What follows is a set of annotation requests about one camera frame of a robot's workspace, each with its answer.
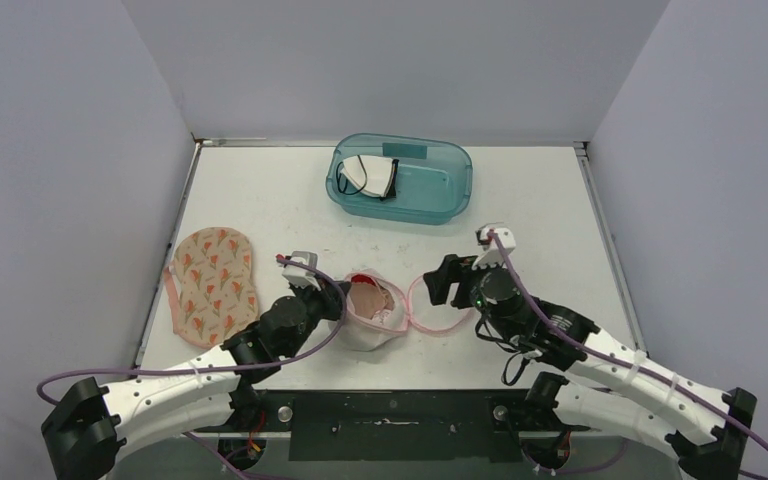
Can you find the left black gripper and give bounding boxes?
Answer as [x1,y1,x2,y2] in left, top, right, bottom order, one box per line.
[284,273,351,359]

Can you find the white mesh laundry bag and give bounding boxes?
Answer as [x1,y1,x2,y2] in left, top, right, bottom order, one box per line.
[336,269,476,352]

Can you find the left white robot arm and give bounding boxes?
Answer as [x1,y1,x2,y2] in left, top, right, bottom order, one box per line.
[41,281,350,479]

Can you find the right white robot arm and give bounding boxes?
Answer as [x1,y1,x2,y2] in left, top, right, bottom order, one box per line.
[422,254,757,479]

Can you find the beige bra inside bag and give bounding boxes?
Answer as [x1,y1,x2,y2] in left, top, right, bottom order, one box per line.
[348,274,395,327]

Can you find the floral beige laundry bag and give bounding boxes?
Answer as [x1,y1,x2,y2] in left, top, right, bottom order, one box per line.
[163,227,260,349]

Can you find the white bra with black trim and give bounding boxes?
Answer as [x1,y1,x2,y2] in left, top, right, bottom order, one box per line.
[336,155,399,201]

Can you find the teal plastic bin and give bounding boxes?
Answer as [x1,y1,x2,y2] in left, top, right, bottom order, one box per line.
[325,133,473,225]

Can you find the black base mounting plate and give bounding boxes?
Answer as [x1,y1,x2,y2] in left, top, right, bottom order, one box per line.
[214,389,571,463]

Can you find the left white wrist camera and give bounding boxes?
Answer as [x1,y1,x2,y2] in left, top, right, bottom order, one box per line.
[276,251,320,290]

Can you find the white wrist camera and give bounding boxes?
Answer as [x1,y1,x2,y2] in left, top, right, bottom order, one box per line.
[471,223,517,270]
[276,251,320,290]

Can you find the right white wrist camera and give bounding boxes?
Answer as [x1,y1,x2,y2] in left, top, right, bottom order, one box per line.
[471,223,517,270]

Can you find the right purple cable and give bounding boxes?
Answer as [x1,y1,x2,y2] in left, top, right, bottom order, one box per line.
[486,228,768,480]

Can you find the purple cable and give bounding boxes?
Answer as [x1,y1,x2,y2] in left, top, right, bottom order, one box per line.
[486,228,768,480]
[36,254,352,480]

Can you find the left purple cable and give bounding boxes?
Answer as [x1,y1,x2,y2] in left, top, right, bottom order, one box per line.
[36,254,352,480]

